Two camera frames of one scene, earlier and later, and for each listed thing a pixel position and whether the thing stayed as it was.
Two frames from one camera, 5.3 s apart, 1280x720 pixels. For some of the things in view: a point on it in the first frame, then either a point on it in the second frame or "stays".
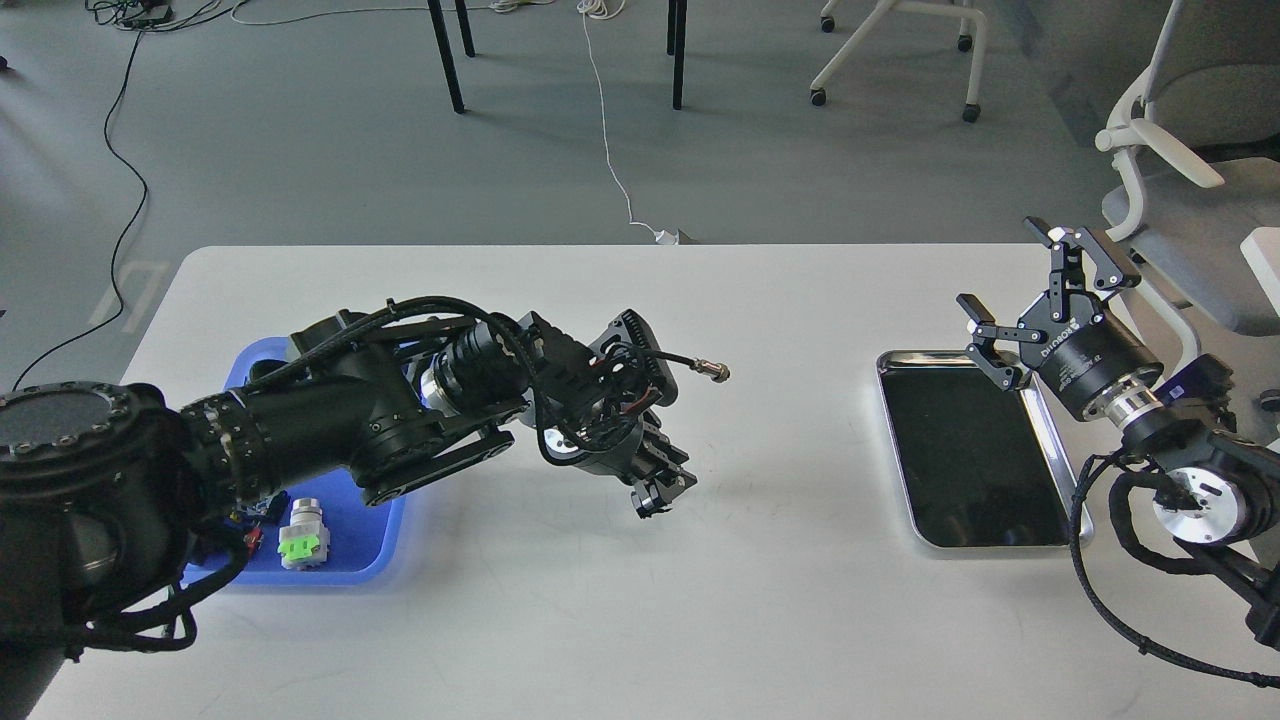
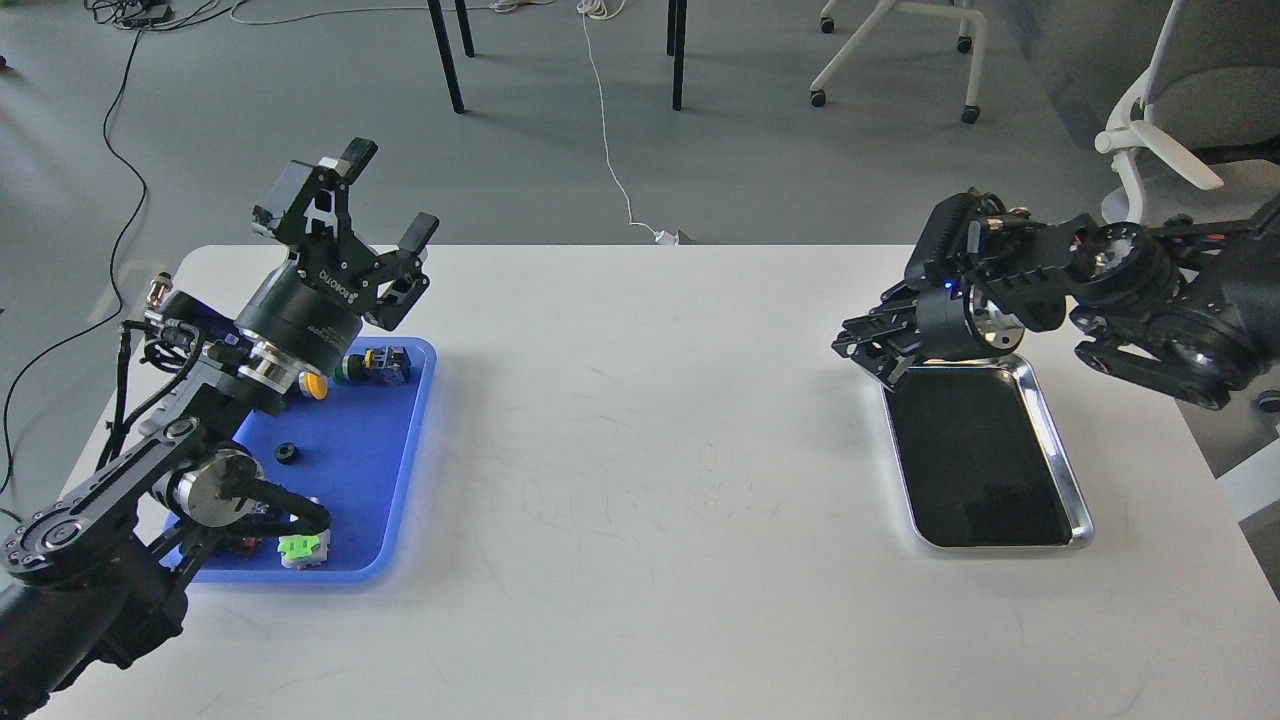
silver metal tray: (980, 466) stays
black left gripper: (642, 454) to (309, 310)
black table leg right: (676, 42) stays
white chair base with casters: (971, 111) stays
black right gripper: (1076, 358) to (953, 323)
